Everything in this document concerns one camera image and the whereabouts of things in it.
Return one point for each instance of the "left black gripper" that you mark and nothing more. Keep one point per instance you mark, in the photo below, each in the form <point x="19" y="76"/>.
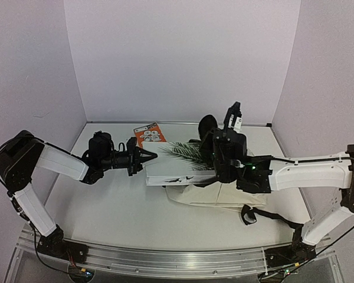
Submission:
<point x="135" y="158"/>

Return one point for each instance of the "orange comic book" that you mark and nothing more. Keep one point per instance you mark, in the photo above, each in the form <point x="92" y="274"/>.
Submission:
<point x="149" y="133"/>

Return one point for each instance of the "white palm leaf book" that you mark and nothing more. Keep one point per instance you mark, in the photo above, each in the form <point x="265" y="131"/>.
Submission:
<point x="178" y="164"/>

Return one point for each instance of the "beige canvas backpack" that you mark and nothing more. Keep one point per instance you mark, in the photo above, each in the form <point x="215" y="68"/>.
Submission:
<point x="225" y="195"/>

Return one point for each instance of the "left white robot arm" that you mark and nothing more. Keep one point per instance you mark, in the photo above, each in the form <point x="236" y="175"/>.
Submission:
<point x="25" y="159"/>

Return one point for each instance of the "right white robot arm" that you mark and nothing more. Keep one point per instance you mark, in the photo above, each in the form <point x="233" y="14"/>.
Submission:
<point x="334" y="171"/>

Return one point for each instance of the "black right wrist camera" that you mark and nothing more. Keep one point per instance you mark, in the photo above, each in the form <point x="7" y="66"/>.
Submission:
<point x="233" y="118"/>

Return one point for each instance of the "aluminium table edge rail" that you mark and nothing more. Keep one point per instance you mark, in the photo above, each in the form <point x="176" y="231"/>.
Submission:
<point x="168" y="122"/>

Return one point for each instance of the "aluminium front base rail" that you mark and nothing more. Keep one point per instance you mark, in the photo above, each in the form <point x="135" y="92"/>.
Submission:
<point x="92" y="262"/>

